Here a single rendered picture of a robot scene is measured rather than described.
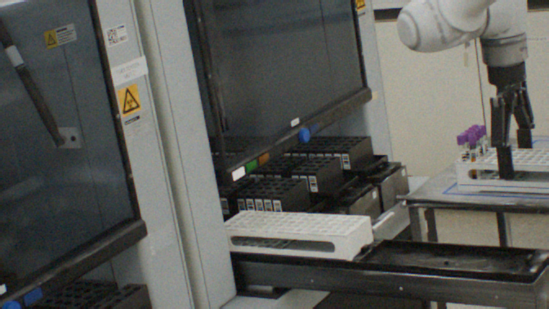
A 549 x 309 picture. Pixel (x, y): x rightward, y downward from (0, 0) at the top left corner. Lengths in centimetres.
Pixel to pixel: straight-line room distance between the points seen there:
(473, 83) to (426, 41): 238
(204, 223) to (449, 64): 251
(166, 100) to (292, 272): 41
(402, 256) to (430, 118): 252
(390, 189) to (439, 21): 58
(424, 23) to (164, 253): 63
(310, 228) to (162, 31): 47
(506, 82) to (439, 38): 22
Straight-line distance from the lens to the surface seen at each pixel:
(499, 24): 214
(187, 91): 199
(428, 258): 200
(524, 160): 224
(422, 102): 451
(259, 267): 210
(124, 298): 186
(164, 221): 194
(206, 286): 205
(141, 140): 189
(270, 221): 214
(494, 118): 218
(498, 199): 222
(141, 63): 189
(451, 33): 203
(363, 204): 238
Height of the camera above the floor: 156
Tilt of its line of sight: 15 degrees down
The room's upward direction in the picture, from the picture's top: 10 degrees counter-clockwise
